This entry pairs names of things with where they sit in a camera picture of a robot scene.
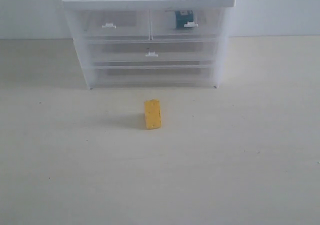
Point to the yellow sponge block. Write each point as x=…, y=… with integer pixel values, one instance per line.
x=152, y=114

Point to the white plastic drawer cabinet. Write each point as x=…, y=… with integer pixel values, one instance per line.
x=72, y=7

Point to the clear wide bottom drawer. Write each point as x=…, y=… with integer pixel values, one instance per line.
x=153, y=76

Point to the clear wide drawer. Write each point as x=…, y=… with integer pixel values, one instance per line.
x=153, y=76
x=148, y=52

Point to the white bottle blue label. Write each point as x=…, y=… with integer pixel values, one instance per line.
x=184, y=19

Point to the clear wide middle drawer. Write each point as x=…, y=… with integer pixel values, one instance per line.
x=148, y=52

